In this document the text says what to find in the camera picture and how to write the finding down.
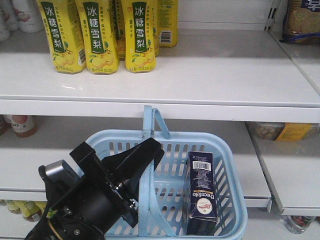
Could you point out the round cracker pack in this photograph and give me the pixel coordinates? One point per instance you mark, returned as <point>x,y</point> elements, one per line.
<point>301,24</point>

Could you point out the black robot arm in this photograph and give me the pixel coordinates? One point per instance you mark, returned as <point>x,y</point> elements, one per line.
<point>54,190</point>

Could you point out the yellow pear drink bottle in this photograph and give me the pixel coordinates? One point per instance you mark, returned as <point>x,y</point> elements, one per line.
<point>140,54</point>

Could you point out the white milk drink bottle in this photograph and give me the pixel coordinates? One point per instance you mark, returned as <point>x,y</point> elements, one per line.
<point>28,16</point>

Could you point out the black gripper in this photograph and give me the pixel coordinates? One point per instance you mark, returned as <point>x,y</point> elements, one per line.
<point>106,192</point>

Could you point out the green tea bottle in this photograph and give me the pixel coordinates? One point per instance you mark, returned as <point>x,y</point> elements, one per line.
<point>30,211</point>

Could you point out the dark blue cookie box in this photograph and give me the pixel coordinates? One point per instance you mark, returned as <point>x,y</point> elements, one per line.
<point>200,210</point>

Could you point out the rear yellow pear bottle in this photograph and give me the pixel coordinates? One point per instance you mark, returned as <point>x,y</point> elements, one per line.
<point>168,22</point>

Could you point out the white store shelving unit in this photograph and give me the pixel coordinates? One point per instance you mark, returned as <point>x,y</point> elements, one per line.
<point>229,67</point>

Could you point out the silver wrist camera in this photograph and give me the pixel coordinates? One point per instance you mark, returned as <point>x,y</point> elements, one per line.
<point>55,171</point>

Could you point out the peach drink bottle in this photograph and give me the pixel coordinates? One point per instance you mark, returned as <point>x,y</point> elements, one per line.
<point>23,125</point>

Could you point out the clear biscuit tub yellow label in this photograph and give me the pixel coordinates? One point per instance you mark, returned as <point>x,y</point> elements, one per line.
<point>283,131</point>

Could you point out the light blue plastic basket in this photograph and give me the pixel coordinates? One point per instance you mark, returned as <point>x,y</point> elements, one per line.
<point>160,206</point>

